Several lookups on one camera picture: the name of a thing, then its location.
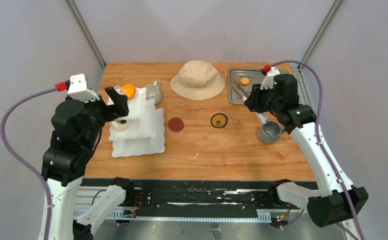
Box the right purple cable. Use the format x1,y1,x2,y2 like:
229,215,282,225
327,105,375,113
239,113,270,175
269,60,367,240

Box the white tiered dessert stand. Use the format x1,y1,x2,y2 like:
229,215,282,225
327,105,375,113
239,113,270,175
108,87,165,158

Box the small orange round biscuit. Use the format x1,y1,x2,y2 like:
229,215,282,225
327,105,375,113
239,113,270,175
239,77,250,86

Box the metal food tongs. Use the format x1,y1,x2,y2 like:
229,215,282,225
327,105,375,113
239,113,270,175
230,78,269,124

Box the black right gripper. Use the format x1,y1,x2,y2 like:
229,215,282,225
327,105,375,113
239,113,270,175
244,82,281,114

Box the dark red round coaster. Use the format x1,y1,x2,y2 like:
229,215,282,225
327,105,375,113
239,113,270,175
167,117,185,132

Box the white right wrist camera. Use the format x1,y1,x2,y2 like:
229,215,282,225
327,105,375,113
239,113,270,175
260,64,281,90

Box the orange macaron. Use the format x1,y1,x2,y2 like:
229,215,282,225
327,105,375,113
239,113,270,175
119,84,137,99

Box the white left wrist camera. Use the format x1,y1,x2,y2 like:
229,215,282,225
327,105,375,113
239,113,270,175
55,73,100,103

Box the yellow black round coaster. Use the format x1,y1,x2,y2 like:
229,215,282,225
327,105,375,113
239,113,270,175
210,113,229,129

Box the grey ceramic mug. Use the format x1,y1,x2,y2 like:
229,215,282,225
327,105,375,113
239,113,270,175
258,121,286,145

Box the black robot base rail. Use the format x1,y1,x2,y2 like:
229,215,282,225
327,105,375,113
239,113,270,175
78,178,354,229

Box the white ceramic mug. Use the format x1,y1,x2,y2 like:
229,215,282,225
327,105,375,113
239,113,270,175
144,80,162,105

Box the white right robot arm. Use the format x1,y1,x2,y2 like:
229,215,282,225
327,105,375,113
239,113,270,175
243,74,369,228

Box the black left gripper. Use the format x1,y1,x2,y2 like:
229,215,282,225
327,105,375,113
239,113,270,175
77,85,129,148

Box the white chocolate donut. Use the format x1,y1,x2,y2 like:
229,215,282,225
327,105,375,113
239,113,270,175
110,120,129,131

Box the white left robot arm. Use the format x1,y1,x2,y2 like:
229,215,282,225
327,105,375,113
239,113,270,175
41,87,135,240

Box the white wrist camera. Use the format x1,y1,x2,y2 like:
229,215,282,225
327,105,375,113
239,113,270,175
55,73,100,103
260,64,281,90

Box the beige bucket hat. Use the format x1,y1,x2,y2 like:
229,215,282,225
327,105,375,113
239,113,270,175
170,60,226,101

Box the metal serving tray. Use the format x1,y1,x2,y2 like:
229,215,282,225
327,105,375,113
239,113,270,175
227,67,291,106

